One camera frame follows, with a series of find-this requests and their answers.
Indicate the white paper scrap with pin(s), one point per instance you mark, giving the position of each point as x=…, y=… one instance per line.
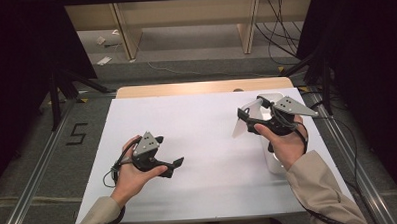
x=100, y=40
x=104, y=60

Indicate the beige wooden shelf unit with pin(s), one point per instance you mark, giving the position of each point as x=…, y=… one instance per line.
x=189, y=12

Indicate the black curtain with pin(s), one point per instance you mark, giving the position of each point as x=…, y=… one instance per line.
x=368, y=69
x=21, y=64

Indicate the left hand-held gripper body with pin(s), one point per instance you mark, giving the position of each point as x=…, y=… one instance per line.
x=146, y=147

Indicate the person's left hand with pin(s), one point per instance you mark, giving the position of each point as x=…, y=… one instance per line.
x=132, y=177

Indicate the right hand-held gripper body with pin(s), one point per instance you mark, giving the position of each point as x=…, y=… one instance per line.
x=289, y=105

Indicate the person's right hand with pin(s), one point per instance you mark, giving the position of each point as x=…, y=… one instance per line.
x=288, y=149

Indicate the black tripod stand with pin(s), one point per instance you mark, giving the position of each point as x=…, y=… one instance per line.
x=56, y=100
x=323, y=81

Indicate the aluminium floor rail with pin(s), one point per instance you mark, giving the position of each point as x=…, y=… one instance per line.
x=32, y=184
x=365, y=183

